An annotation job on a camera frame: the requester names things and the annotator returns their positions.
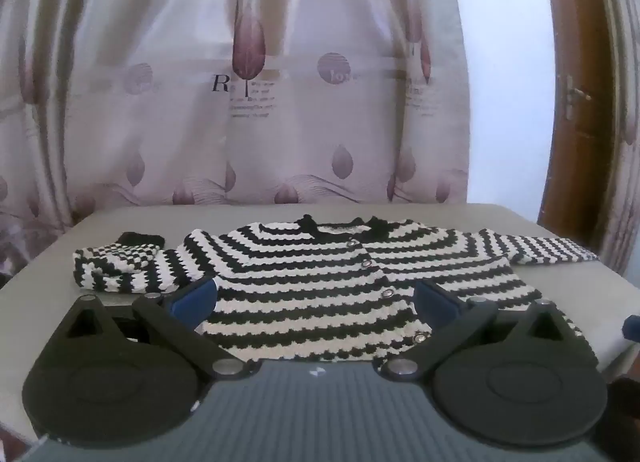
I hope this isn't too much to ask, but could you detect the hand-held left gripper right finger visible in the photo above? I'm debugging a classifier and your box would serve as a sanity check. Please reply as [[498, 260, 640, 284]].
[[381, 279, 585, 383]]

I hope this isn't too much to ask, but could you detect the brown wooden door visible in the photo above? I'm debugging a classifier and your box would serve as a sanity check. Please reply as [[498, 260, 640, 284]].
[[536, 0, 640, 283]]

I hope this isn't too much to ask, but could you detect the black and white striped cardigan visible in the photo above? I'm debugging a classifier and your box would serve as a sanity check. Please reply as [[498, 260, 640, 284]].
[[72, 213, 601, 379]]

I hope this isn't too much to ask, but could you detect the pink leaf print curtain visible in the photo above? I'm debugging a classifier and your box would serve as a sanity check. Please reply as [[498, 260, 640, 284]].
[[0, 0, 471, 253]]

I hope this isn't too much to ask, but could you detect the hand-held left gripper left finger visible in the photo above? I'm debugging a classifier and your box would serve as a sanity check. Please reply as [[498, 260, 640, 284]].
[[49, 276, 262, 381]]

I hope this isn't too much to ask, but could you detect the grey woven table cover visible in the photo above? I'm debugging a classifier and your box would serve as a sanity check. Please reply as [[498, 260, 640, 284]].
[[0, 202, 640, 438]]

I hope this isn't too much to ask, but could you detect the metal door handle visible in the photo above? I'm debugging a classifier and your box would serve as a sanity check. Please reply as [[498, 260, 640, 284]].
[[566, 75, 594, 121]]

